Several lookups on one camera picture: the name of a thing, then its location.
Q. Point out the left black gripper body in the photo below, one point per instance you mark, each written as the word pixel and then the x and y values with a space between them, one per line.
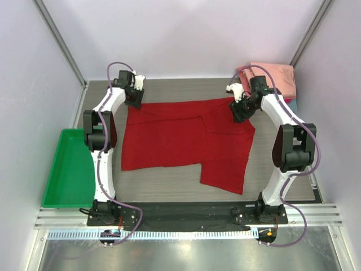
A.
pixel 136 97

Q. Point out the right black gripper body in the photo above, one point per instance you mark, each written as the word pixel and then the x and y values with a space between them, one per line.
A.
pixel 240 113

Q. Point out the red t shirt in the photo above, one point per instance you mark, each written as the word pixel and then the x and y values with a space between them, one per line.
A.
pixel 178 134

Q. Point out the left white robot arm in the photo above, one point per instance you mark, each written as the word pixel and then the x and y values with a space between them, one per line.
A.
pixel 100 136

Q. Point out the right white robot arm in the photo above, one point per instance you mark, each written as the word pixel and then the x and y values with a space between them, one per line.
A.
pixel 293 150

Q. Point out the salmon folded t shirt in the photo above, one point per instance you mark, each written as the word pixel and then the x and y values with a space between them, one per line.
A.
pixel 245 74

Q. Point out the pink folded t shirt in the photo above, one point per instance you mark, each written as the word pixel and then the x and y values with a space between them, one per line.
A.
pixel 283 76

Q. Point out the green plastic tray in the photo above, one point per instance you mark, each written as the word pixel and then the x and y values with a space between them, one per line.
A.
pixel 71 182

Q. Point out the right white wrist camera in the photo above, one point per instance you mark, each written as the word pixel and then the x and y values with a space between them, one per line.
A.
pixel 237 90

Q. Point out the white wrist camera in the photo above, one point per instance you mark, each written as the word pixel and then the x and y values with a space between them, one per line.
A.
pixel 139 82
pixel 237 90

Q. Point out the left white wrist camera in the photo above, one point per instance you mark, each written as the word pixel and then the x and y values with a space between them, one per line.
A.
pixel 139 82

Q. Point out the right aluminium frame post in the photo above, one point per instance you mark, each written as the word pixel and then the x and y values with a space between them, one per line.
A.
pixel 311 31

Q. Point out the aluminium frame post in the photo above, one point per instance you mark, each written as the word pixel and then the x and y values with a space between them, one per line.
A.
pixel 58 38
pixel 311 31

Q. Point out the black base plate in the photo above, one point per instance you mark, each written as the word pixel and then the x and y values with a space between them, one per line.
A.
pixel 185 216

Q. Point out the left aluminium frame post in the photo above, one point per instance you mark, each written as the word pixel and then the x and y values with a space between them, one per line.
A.
pixel 58 38

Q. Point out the aluminium front rail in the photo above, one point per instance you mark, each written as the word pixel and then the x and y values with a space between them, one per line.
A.
pixel 325 214

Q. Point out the slotted cable duct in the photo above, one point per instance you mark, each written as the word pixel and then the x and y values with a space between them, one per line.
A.
pixel 114 235

